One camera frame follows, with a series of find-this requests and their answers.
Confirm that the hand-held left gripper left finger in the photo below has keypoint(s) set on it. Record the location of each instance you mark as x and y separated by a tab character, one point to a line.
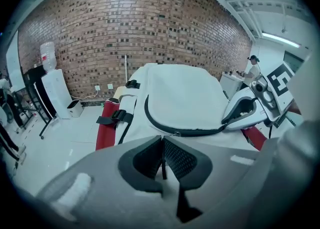
105	173

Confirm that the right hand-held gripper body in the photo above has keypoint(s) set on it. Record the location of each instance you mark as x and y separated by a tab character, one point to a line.
280	83

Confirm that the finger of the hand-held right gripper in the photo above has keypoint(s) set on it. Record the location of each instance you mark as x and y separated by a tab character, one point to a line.
247	123
232	101

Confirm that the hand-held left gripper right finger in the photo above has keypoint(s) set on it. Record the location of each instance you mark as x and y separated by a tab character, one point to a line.
220	170

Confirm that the stuffed white backpack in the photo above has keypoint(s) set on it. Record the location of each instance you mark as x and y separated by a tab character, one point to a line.
185	98

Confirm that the white cabinet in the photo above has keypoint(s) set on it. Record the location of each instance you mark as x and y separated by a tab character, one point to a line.
231	83

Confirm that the ceiling light tube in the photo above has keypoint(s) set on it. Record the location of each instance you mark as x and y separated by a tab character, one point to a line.
280	39

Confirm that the white trash bin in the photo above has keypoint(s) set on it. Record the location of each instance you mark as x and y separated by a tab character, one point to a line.
75	109

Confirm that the white water dispenser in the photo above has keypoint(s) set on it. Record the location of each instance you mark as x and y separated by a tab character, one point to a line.
57	93

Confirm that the black metal rack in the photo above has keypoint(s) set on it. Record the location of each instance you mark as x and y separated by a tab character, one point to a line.
35	98

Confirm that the clear water bottle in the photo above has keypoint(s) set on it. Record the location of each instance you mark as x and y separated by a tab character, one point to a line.
48	56

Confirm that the whiteboard on black stand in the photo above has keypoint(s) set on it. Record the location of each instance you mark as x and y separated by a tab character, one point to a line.
13	60

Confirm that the white wall socket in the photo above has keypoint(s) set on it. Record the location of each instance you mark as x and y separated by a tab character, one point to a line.
97	88
110	86

